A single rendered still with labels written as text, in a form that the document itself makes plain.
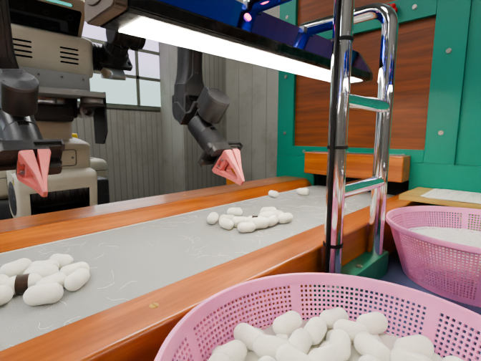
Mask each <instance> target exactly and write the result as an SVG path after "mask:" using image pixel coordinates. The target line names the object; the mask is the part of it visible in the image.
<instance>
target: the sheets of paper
mask: <svg viewBox="0 0 481 361"><path fill-rule="evenodd" d="M421 196H423V197H425V198H435V199H441V200H448V201H459V202H466V203H478V204H481V193H473V192H467V191H455V190H448V189H437V188H435V189H433V190H431V191H429V192H427V193H425V194H423V195H421Z"/></svg>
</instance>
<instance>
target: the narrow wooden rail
mask: <svg viewBox="0 0 481 361"><path fill-rule="evenodd" d="M409 191H410V190H409ZM405 192H407V191H405ZM405 192H403V193H405ZM400 194H402V193H400ZM407 206H429V203H420V202H414V201H405V200H399V194H398V195H395V196H392V197H391V198H387V202H386V212H385V222H384V242H383V249H384V250H385V251H388V252H389V254H390V253H392V252H393V251H394V250H396V249H397V248H396V245H395V242H394V237H393V235H392V230H391V227H390V225H389V224H388V223H387V222H386V214H387V213H388V212H389V211H390V210H393V209H395V208H402V207H407ZM369 214H370V206H367V207H365V208H362V209H359V210H358V211H355V212H352V213H349V214H347V215H345V216H344V227H343V241H342V242H343V248H342V256H341V267H342V266H344V265H345V264H348V263H349V262H350V261H352V260H353V259H355V258H356V257H358V256H360V255H361V254H363V253H364V252H366V251H367V248H368V237H369ZM324 224H325V223H324ZM324 224H321V225H319V226H316V227H314V228H311V229H309V230H307V231H304V232H301V233H299V234H296V235H294V236H291V237H288V238H287V239H284V240H281V241H278V242H276V243H274V244H271V245H268V246H265V247H263V248H261V249H258V250H256V251H252V252H251V253H248V254H245V255H243V256H240V257H238V258H236V259H232V260H230V261H227V262H225V263H223V264H220V265H217V266H214V267H213V268H210V269H207V270H205V271H202V272H200V273H197V274H194V275H192V276H189V277H187V278H184V279H181V280H180V281H177V282H174V283H172V284H169V285H167V286H164V287H161V288H159V289H156V290H154V291H152V292H149V293H146V294H143V295H141V296H139V297H136V298H134V299H131V300H129V301H126V302H123V303H121V304H118V305H116V306H113V307H110V308H109V309H106V310H103V311H101V312H98V313H96V314H93V315H90V316H88V317H85V318H83V319H80V320H77V321H76V322H73V323H70V324H67V325H65V326H63V327H60V328H58V329H54V330H52V331H50V332H47V333H45V334H42V335H39V336H38V337H35V338H32V339H30V340H27V341H25V342H22V343H19V344H17V345H14V346H12V347H9V348H6V349H5V350H2V351H0V361H154V360H155V358H156V356H157V354H158V352H159V350H160V348H161V346H162V344H163V342H164V341H165V339H166V337H167V336H168V335H169V333H170V332H171V331H172V329H173V328H174V327H175V325H176V324H177V323H178V322H179V321H180V320H181V319H182V318H183V317H184V316H185V315H186V314H187V313H188V312H189V311H191V310H192V309H193V308H194V307H196V306H197V305H199V304H200V303H201V302H203V301H205V300H206V299H207V298H209V297H211V296H213V295H214V294H217V293H218V292H221V291H223V290H224V289H227V288H229V287H232V286H235V285H236V284H240V283H243V282H245V281H250V280H253V279H258V278H261V277H265V276H273V275H279V274H292V273H323V257H324V246H323V241H324Z"/></svg>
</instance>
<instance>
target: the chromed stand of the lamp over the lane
mask: <svg viewBox="0 0 481 361"><path fill-rule="evenodd" d="M290 1H293V0H244V1H243V4H244V5H245V7H246V8H247V10H249V11H252V12H253V13H255V14H260V15H261V14H262V11H265V10H268V9H271V8H273V7H276V6H279V5H282V4H285V3H287V2H290ZM354 3H355V0H334V14H332V15H329V16H325V17H322V18H320V19H315V20H312V21H308V22H305V23H302V24H300V26H299V27H300V28H301V29H302V31H303V32H304V33H306V34H308V35H309V36H313V35H314V34H319V33H322V32H327V31H330V30H333V35H332V39H331V43H332V53H331V86H330V104H329V138H328V145H327V149H328V155H327V173H326V207H325V224H324V241H323V246H324V257H323V273H331V274H346V275H352V276H362V277H366V278H370V279H377V280H380V279H381V278H382V277H383V276H384V275H385V274H386V273H387V269H388V259H389V252H388V251H385V250H384V249H383V242H384V222H385V212H386V202H387V182H388V172H389V152H390V142H391V131H392V112H393V101H394V82H395V72H396V61H397V42H398V31H399V20H398V16H397V13H396V12H395V10H394V9H393V8H392V7H391V6H390V5H388V4H385V3H382V2H374V3H370V4H366V5H363V6H359V7H356V8H354ZM372 19H377V20H379V21H380V22H381V24H382V35H381V46H380V58H379V79H378V91H377V98H373V97H367V96H363V95H357V94H353V93H350V87H351V60H352V45H353V42H354V37H353V31H354V24H358V23H361V22H364V21H369V20H372ZM349 109H353V110H363V111H370V112H376V125H375V136H374V158H373V170H372V177H368V178H363V179H360V180H354V181H351V182H348V183H346V158H347V149H348V145H347V143H348V129H349ZM370 190H371V203H370V214H369V237H368V248H367V251H366V252H364V253H363V254H361V255H360V256H358V257H356V258H355V259H353V260H352V261H350V262H349V263H348V264H345V265H344V266H342V267H341V256H342V248H343V242H342V241H343V227H344V200H345V198H348V197H350V196H355V195H357V194H360V193H364V192H367V191H370Z"/></svg>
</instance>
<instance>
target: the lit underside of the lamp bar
mask: <svg viewBox="0 0 481 361"><path fill-rule="evenodd" d="M119 32H122V33H126V34H131V35H135V36H138V37H143V38H147V39H152V40H155V41H159V42H164V43H168V44H174V45H177V46H180V47H186V48H189V49H194V50H198V51H202V52H207V53H211V54H216V55H219V56H222V57H228V58H231V59H237V60H240V61H244V62H249V63H253V64H258V65H261V66H265V67H270V68H274V69H279V70H283V71H286V72H292V73H295V74H300V75H304V76H307V77H313V78H316V79H320V80H325V81H328V82H330V81H331V72H330V71H328V70H325V69H320V68H318V67H313V66H310V65H307V64H303V63H300V62H295V61H292V60H289V59H285V58H282V57H277V56H275V55H272V54H267V53H265V52H260V51H257V50H254V49H250V48H247V47H242V46H239V45H237V44H232V43H229V42H224V41H222V40H219V39H214V38H212V37H207V36H204V35H202V34H197V33H194V32H189V31H187V30H184V29H179V28H176V27H172V26H169V25H166V24H161V23H159V22H156V21H151V20H149V19H144V18H141V19H139V20H137V21H135V22H133V23H132V24H130V25H128V26H126V27H124V28H122V29H121V30H119ZM360 81H362V80H358V79H355V78H353V77H351V82H360Z"/></svg>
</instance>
